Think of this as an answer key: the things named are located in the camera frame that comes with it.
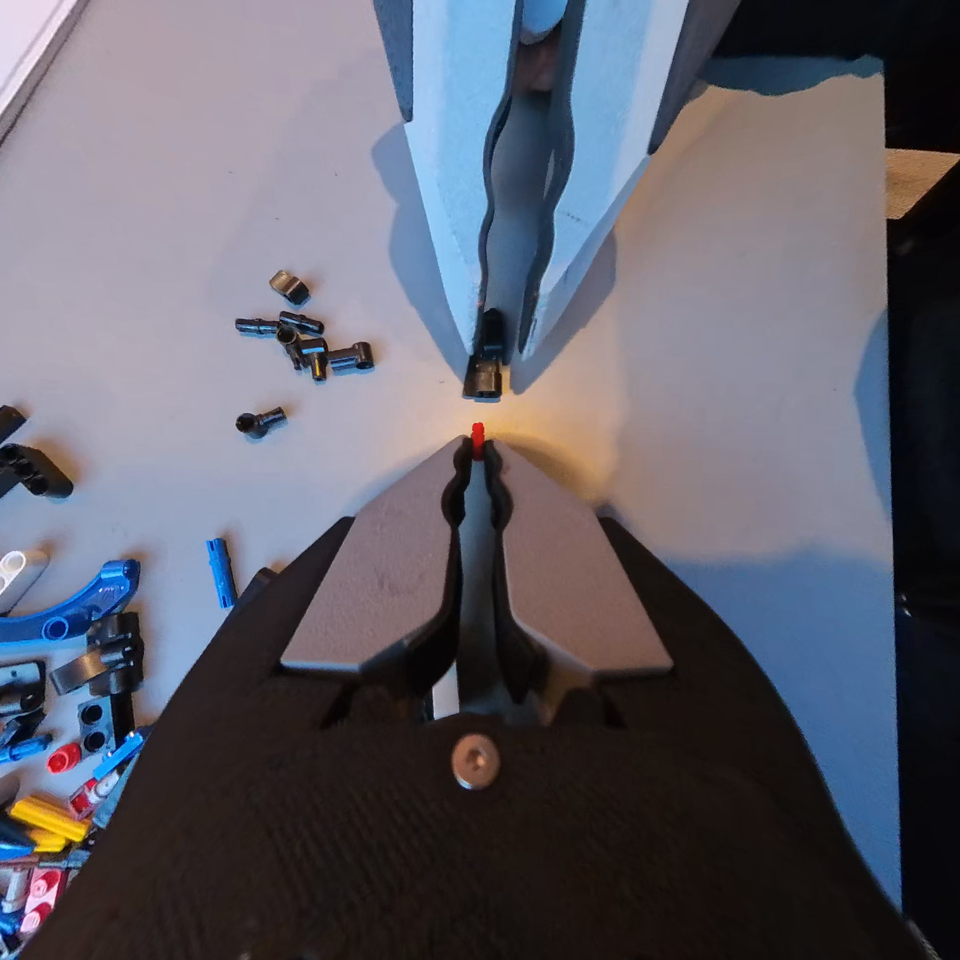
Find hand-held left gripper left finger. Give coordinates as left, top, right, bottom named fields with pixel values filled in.
left=281, top=435, right=474, bottom=712

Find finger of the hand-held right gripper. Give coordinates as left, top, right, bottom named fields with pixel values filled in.
left=373, top=0, right=520, bottom=357
left=516, top=0, right=741, bottom=363

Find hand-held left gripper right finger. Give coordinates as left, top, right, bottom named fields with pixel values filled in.
left=482, top=439, right=674, bottom=723

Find person's right forearm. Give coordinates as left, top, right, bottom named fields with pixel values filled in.
left=701, top=0, right=960, bottom=99

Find white desk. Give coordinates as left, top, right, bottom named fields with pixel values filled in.
left=0, top=0, right=905, bottom=912

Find black ball joint toy connector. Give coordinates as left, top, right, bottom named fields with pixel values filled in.
left=234, top=406, right=288, bottom=441

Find black toy clip connector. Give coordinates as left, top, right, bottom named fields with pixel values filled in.
left=50, top=610, right=146, bottom=696

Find blue toy axle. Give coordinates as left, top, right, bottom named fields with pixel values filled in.
left=93, top=730, right=146, bottom=782

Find blue curved toy panel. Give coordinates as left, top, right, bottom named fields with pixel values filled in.
left=0, top=558, right=142, bottom=645

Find red white toy piece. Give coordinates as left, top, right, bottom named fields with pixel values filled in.
left=68, top=771, right=122, bottom=819

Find white toy beam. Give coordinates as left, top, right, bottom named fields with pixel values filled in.
left=0, top=549, right=51, bottom=613

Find black toy beam with holes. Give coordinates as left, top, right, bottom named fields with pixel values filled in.
left=0, top=443, right=75, bottom=501

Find person's black clothing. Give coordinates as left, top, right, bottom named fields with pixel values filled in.
left=885, top=217, right=960, bottom=960

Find yellow toy pieces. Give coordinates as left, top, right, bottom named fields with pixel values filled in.
left=8, top=794, right=93, bottom=853

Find white board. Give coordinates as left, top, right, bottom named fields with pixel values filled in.
left=0, top=0, right=85, bottom=138

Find red white toy brick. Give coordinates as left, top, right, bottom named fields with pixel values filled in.
left=21, top=868, right=67, bottom=933

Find grey black toy frame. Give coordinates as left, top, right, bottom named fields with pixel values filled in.
left=0, top=657, right=48, bottom=714

